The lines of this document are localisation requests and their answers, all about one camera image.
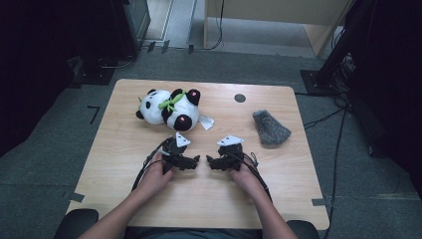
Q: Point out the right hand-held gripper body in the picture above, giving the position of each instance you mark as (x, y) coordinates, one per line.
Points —
(230, 156)

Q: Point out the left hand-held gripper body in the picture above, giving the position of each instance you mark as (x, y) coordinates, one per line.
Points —
(172, 149)

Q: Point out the panda plush toy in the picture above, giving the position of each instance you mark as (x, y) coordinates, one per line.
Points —
(156, 108)

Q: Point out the grey fuzzy cloth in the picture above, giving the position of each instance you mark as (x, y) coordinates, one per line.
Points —
(270, 129)

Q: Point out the person's right hand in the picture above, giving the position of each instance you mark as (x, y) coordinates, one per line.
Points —
(247, 181)

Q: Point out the person's left hand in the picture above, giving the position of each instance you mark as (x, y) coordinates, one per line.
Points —
(152, 179)

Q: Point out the dark round table grommet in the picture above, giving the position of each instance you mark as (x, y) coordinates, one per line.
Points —
(240, 98)

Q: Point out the person's dark teal clothing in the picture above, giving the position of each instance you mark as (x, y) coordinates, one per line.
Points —
(192, 234)

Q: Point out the angled black floor tape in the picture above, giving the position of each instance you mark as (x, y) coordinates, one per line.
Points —
(95, 113)

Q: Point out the grey floor tape strip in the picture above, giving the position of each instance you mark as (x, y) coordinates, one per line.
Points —
(76, 197)
(319, 201)

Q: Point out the dark floor tape piece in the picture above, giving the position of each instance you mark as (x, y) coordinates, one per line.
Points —
(190, 49)
(151, 46)
(165, 46)

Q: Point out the black chair armrest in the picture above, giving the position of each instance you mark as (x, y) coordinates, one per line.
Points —
(303, 230)
(74, 222)

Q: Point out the black equipment cabinet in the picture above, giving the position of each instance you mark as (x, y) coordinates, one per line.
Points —
(129, 23)

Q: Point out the black metal stand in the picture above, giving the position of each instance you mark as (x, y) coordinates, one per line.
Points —
(335, 56)

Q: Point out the light wooden cabinet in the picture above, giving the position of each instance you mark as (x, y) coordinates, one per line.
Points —
(265, 10)

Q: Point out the dark curtain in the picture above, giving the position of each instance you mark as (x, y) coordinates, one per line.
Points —
(30, 66)
(391, 83)

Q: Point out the black floor base plate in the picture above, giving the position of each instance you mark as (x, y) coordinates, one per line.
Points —
(93, 76)

